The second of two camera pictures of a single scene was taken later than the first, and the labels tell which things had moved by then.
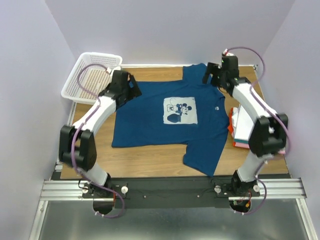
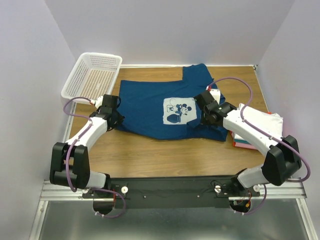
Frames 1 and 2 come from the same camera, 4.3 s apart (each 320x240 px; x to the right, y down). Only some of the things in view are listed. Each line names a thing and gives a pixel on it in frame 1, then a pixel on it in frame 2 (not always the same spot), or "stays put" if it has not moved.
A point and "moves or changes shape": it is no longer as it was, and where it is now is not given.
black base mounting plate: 168,192 stays put
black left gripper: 133,92 to 120,119
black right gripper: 212,69 to 203,119
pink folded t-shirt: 246,145 stays put
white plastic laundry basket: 95,78 stays put
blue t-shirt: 184,113 moves or changes shape
